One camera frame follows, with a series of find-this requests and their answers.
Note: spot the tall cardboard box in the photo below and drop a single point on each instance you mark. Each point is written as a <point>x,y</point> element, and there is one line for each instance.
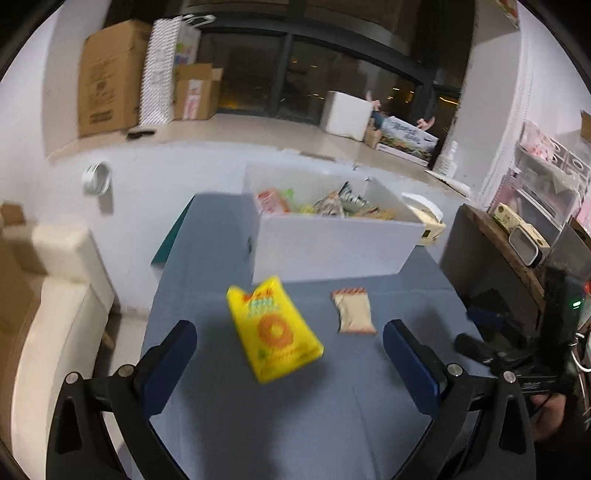
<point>111,78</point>

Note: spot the person's right hand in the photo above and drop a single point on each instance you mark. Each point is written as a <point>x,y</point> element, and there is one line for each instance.
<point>551,415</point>

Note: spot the tape roll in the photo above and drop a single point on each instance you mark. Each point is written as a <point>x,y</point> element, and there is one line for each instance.
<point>90,182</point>

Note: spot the cream tissue box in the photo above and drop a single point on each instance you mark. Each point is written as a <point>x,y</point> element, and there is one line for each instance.
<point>431,230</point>

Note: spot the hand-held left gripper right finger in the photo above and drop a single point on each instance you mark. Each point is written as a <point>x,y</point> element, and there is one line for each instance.
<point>411,369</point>

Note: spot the green and cream small box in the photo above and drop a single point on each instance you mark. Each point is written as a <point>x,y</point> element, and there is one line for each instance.
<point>504,216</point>

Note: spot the olive snack packet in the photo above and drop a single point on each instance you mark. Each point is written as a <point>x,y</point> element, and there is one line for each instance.
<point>328,204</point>

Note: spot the dark monitor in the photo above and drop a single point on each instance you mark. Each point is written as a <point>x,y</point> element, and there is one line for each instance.
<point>570,249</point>

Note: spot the white foam box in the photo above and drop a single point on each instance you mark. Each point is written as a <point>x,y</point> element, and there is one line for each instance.
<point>344,115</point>

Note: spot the dark window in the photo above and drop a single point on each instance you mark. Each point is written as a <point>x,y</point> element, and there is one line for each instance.
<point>323,69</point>

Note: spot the blue-grey tablecloth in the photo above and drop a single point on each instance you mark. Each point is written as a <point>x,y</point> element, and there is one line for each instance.
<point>277,424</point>

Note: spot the teal table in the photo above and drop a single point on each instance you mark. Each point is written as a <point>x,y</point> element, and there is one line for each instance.
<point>168,244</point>

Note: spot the yellow snack packet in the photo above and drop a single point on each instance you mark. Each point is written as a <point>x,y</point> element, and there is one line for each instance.
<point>272,332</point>

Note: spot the wall poster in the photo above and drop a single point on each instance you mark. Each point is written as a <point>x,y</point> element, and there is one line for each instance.
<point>507,7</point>

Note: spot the small open cardboard box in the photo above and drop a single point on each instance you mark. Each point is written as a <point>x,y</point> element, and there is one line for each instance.
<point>196,97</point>

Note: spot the bright green cracker packet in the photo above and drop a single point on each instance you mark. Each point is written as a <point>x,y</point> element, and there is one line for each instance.
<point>292,196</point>

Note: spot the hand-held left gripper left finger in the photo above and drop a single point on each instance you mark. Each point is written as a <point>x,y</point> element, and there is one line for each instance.
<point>168,364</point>

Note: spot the small brown box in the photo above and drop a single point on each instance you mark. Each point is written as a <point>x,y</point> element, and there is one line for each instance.
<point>373,137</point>

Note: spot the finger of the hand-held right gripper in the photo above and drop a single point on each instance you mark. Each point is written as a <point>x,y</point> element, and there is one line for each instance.
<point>475,346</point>
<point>485,317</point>

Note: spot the wooden desk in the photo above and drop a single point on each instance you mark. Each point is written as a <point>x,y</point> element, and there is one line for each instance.
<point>494,244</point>

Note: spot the polka dot paper bag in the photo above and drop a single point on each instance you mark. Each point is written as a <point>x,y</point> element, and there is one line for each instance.
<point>159,69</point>

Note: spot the cream sofa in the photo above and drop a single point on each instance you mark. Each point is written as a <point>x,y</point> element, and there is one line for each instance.
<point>60,295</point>

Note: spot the large brown cardboard box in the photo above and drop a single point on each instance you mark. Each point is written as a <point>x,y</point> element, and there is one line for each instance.
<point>18,295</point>

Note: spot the red and white snack packet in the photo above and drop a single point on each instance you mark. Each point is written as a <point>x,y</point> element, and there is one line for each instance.
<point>272,201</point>

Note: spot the landscape printed flat box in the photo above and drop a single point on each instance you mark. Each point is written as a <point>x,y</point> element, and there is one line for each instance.
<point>408,138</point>

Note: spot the small beige snack packet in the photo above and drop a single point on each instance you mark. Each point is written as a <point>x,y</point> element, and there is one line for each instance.
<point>354,311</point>

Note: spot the white desk clock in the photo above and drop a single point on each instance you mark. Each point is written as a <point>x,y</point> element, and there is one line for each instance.
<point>526,247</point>

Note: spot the pink plush toy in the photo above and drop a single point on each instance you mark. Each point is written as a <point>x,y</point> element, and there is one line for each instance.
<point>375,102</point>
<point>427,123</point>

